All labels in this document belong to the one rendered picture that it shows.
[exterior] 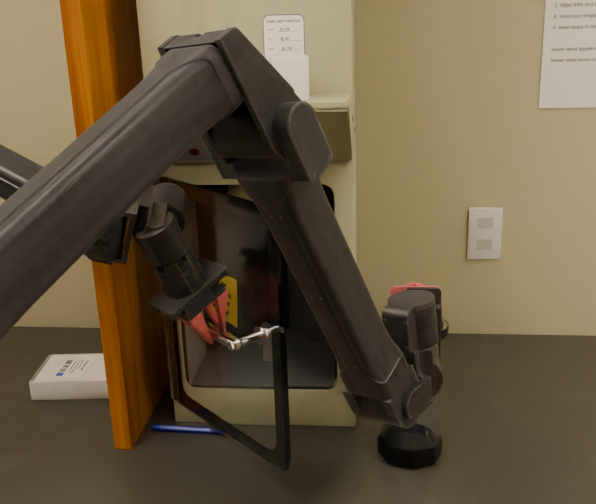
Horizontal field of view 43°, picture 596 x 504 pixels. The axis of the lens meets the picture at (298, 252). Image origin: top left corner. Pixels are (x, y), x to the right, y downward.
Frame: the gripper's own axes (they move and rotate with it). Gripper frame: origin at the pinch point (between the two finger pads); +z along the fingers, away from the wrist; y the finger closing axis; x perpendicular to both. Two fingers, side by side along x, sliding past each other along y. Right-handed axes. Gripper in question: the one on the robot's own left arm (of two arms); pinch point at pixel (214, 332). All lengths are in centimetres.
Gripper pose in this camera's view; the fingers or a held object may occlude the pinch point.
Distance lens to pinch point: 109.1
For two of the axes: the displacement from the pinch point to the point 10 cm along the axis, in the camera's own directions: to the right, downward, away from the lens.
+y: -6.8, 6.0, -4.2
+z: 3.4, 7.7, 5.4
